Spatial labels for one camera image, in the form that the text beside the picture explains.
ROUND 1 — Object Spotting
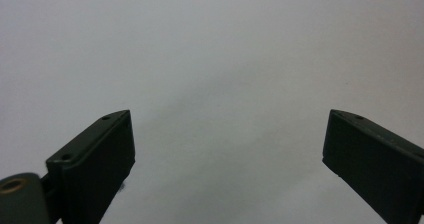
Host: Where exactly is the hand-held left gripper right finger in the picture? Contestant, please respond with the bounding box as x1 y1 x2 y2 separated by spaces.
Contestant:
322 109 424 224

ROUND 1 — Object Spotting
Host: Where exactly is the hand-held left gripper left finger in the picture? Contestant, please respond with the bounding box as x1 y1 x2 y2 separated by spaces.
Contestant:
45 109 136 224

